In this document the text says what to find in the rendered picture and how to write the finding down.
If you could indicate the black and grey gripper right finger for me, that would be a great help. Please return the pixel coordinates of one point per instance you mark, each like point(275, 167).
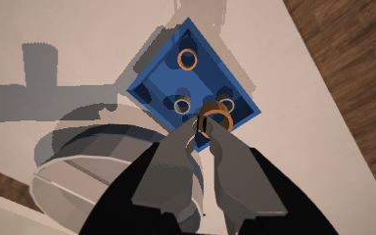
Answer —
point(248, 185)

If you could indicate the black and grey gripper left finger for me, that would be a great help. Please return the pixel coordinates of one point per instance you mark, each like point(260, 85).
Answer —
point(160, 180)

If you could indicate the bronze bushing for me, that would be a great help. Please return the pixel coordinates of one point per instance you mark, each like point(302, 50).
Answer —
point(215, 107)
point(187, 68)

